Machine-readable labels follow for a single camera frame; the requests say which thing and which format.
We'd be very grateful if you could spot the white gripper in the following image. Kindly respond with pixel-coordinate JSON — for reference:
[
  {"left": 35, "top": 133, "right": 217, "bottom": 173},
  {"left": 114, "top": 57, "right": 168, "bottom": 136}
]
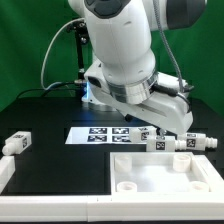
[{"left": 85, "top": 60, "right": 193, "bottom": 137}]

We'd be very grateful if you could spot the white square table top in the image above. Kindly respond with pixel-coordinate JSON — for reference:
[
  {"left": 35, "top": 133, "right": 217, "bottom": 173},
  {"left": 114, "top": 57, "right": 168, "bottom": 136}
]
[{"left": 110, "top": 152, "right": 224, "bottom": 194}]

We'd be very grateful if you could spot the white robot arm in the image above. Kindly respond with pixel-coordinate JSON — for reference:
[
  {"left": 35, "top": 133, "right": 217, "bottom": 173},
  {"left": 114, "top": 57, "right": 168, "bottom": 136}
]
[{"left": 68, "top": 0, "right": 207, "bottom": 134}]

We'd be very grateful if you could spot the white U-shaped fence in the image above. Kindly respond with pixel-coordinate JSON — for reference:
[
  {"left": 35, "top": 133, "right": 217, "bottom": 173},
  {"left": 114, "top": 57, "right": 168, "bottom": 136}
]
[{"left": 0, "top": 156, "right": 224, "bottom": 222}]

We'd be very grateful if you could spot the paper sheet with tags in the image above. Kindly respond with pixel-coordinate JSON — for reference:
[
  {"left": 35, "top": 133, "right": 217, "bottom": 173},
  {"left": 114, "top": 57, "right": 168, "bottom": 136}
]
[{"left": 64, "top": 126, "right": 154, "bottom": 146}]

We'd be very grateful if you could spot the black cable on table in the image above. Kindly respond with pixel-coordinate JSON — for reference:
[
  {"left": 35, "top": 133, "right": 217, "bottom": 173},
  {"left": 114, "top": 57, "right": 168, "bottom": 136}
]
[{"left": 15, "top": 80, "right": 87, "bottom": 100}]

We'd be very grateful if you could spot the grey camera cable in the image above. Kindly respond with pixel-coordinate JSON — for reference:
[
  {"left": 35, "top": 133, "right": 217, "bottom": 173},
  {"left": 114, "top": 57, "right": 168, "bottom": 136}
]
[{"left": 40, "top": 18, "right": 85, "bottom": 91}]

